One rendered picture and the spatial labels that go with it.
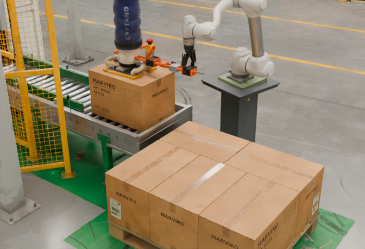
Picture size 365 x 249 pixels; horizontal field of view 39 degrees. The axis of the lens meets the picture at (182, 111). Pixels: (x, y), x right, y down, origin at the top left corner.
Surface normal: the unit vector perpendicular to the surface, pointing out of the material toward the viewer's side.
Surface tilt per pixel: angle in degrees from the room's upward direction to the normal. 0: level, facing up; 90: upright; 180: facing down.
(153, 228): 90
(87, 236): 0
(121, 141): 90
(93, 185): 0
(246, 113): 90
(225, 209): 0
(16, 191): 90
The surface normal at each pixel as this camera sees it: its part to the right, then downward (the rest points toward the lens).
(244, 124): 0.62, 0.34
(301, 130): 0.00, -0.90
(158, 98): 0.80, 0.26
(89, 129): -0.60, 0.36
